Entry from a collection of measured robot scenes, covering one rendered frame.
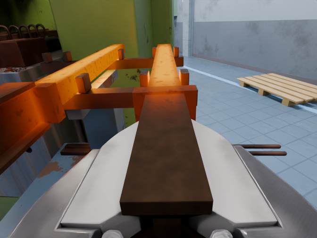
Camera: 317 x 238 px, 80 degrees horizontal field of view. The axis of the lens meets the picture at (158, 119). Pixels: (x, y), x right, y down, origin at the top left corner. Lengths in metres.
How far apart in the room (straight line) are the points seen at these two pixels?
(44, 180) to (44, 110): 0.36
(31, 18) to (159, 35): 0.62
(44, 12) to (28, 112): 0.98
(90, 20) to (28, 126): 0.53
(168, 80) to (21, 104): 0.12
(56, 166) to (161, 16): 0.83
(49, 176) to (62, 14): 0.47
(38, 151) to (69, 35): 0.37
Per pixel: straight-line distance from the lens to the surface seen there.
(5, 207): 0.98
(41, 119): 0.20
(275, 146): 0.60
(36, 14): 1.17
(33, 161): 0.73
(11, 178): 0.84
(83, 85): 0.24
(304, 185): 1.63
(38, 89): 0.19
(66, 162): 0.57
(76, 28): 0.70
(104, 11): 0.67
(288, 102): 2.77
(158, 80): 0.19
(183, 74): 0.22
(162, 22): 1.08
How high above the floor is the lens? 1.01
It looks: 28 degrees down
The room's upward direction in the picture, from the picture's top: 3 degrees counter-clockwise
